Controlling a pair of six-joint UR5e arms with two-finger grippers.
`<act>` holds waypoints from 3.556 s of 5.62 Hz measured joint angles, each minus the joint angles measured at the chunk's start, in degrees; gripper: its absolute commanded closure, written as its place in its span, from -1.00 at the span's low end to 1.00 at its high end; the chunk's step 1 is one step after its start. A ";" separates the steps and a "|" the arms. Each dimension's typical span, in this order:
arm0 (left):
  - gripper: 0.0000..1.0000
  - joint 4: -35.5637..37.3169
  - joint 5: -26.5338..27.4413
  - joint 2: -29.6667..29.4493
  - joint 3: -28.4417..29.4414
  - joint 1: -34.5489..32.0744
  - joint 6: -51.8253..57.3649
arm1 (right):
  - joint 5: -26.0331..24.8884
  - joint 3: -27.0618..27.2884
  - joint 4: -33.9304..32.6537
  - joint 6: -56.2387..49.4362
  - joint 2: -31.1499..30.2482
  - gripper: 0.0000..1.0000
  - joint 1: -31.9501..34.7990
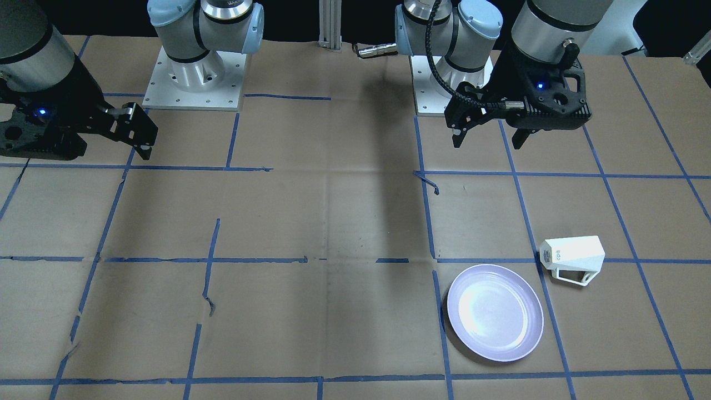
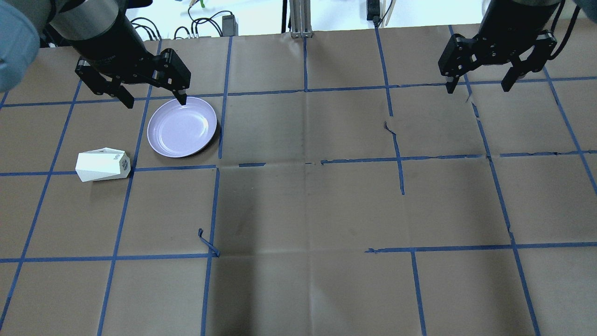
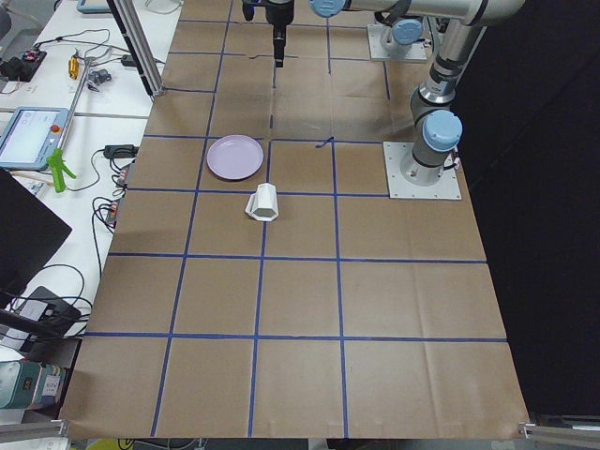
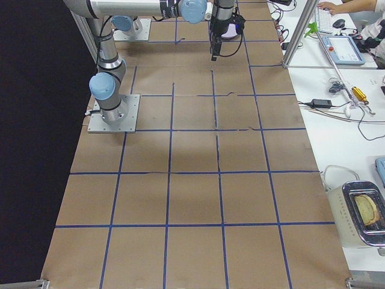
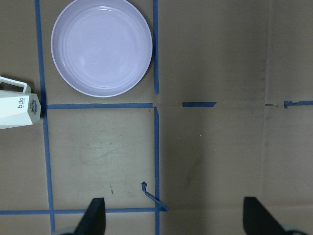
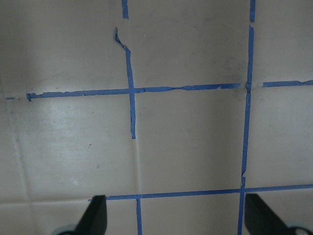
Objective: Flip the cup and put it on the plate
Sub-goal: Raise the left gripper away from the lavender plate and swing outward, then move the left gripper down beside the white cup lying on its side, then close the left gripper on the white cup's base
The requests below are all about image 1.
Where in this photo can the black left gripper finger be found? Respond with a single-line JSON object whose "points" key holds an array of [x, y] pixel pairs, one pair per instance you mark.
{"points": [[461, 125], [520, 136]]}

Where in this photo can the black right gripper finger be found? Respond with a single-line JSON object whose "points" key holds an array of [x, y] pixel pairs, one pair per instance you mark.
{"points": [[143, 150]]}

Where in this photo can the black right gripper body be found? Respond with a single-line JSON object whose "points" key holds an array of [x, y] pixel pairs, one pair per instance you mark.
{"points": [[78, 91]]}

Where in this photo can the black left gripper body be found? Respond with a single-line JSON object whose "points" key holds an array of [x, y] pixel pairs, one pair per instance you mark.
{"points": [[506, 75]]}

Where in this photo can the white faceted cup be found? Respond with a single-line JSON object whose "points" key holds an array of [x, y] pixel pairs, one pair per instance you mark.
{"points": [[576, 260]]}

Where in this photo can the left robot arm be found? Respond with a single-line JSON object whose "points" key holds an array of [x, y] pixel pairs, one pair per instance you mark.
{"points": [[464, 34]]}

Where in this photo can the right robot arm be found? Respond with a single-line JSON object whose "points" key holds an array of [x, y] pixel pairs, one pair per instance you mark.
{"points": [[36, 56]]}

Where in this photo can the lavender plate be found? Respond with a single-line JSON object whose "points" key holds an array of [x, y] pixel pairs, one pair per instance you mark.
{"points": [[495, 313]]}

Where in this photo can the silver flashlight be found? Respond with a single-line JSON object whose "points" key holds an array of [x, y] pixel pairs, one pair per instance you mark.
{"points": [[381, 50]]}

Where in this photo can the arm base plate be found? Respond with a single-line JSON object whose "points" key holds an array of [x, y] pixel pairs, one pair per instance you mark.
{"points": [[211, 84], [430, 98]]}

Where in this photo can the aluminium frame post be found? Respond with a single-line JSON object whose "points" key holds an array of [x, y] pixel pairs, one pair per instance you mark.
{"points": [[330, 25]]}

